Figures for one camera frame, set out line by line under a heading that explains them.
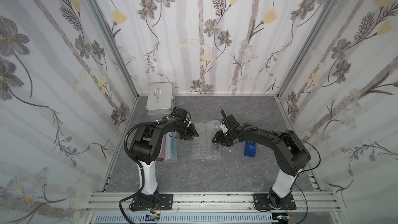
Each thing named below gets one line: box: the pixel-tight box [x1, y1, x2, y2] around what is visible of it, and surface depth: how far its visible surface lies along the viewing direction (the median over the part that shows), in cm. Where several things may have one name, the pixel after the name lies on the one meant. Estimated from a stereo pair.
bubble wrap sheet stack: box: [190, 119, 222, 162], surface depth 95 cm
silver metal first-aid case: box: [145, 81, 174, 116], surface depth 100 cm
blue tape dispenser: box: [244, 141, 258, 158], surface depth 90 cm
